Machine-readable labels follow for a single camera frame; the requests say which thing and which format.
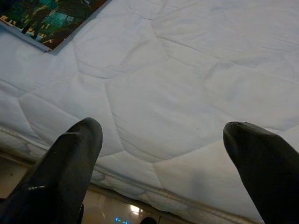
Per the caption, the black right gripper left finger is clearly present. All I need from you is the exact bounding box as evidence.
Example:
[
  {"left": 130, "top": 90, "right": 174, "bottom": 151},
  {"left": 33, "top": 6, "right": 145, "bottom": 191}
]
[{"left": 0, "top": 117, "right": 104, "bottom": 224}]

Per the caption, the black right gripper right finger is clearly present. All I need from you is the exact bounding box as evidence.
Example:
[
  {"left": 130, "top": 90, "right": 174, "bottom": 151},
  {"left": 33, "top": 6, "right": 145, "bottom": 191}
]
[{"left": 222, "top": 121, "right": 299, "bottom": 224}]

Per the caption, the white quilted mattress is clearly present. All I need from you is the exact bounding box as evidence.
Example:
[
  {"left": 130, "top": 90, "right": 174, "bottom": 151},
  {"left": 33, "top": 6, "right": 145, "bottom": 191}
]
[{"left": 0, "top": 0, "right": 299, "bottom": 224}]

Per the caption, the dark picture magazine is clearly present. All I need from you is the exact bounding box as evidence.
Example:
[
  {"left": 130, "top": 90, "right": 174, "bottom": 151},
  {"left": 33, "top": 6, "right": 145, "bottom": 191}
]
[{"left": 0, "top": 0, "right": 113, "bottom": 52}]

